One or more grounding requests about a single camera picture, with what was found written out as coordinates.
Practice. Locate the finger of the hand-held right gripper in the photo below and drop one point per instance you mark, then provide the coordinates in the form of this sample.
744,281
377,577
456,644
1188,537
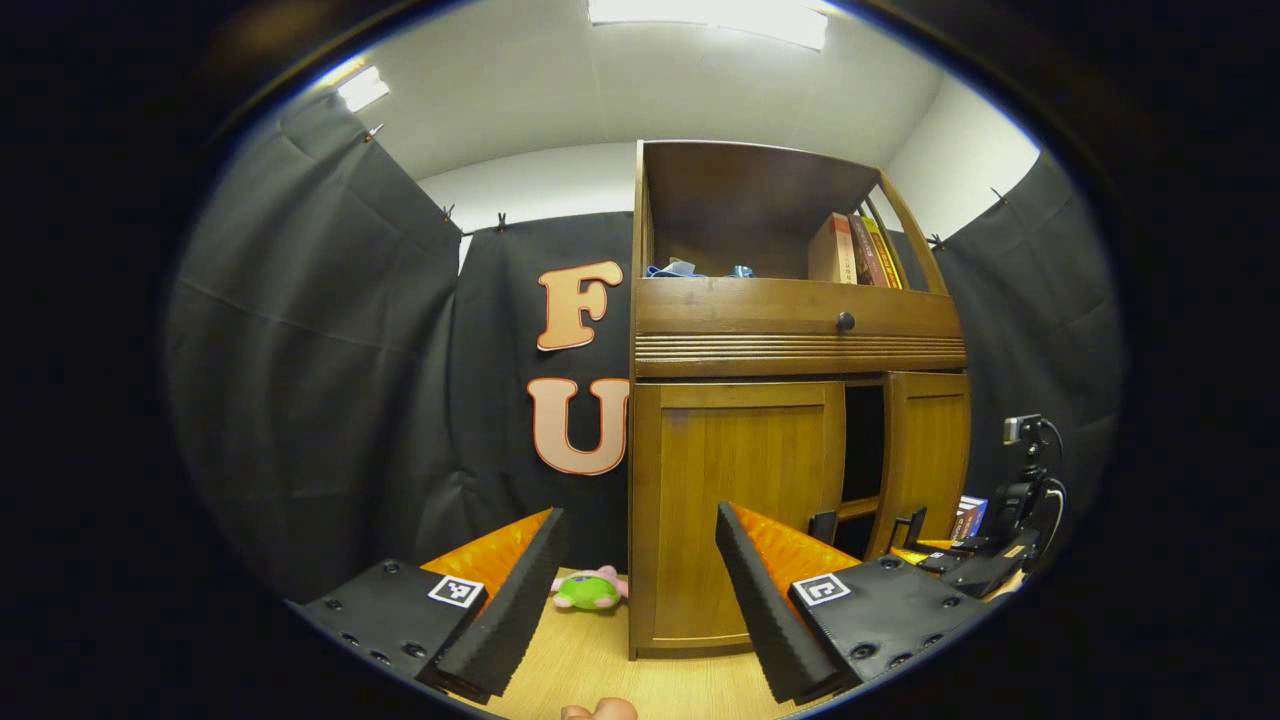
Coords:
975,575

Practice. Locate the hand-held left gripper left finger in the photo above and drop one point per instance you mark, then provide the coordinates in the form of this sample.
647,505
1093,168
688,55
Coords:
520,600

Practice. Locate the tan book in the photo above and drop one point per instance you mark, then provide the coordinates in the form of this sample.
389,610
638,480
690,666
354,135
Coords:
828,250

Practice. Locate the small ceiling light panel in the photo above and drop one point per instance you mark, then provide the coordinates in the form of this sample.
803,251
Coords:
362,88

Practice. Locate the dark red book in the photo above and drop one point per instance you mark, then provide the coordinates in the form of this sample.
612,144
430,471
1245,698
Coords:
866,257

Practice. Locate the black drawer knob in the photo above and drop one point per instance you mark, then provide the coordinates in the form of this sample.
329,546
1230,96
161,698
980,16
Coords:
845,321

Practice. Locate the wooden cabinet door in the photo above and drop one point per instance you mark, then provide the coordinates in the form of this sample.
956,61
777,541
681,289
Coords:
930,450
700,500

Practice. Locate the blue cloth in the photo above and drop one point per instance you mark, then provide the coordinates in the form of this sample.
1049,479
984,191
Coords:
672,270

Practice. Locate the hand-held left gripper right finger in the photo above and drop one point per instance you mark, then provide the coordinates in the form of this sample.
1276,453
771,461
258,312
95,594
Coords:
760,610

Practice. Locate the yellow book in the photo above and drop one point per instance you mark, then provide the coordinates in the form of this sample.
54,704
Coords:
887,260

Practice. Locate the green and pink plush toy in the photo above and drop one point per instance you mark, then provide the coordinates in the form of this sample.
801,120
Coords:
590,592

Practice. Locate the white and blue printed box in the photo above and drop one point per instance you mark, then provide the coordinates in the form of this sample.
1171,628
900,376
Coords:
968,517

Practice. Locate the wooden double-door shoe cabinet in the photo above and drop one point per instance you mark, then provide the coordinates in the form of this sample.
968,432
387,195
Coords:
740,310

